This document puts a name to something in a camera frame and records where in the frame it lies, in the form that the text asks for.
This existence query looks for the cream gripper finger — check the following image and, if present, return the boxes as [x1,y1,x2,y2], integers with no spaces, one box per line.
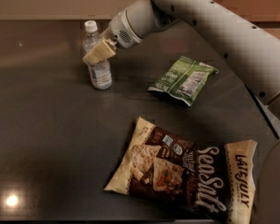
[83,38,117,64]

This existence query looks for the blue plastic water bottle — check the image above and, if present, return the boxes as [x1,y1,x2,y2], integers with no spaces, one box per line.
[82,21,112,90]

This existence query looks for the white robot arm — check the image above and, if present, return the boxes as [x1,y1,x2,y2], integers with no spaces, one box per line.
[83,0,280,224]

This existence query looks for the green chip bag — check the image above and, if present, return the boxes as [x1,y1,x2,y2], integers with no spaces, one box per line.
[147,56,218,106]

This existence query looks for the brown Sea Salt chip bag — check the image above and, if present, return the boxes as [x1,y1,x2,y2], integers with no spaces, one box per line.
[105,118,257,224]

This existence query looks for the grey side table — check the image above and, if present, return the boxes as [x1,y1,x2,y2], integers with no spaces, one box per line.
[246,87,280,139]

